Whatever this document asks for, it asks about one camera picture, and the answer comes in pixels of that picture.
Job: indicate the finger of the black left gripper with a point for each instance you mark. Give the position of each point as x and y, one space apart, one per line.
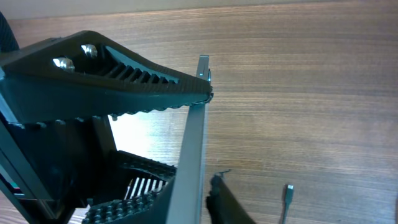
129 187
87 74

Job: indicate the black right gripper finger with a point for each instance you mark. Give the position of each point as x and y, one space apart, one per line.
222 204

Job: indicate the blue Galaxy smartphone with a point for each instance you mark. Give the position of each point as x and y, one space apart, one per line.
187 193

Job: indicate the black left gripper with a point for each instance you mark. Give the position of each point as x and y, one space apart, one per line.
53 168

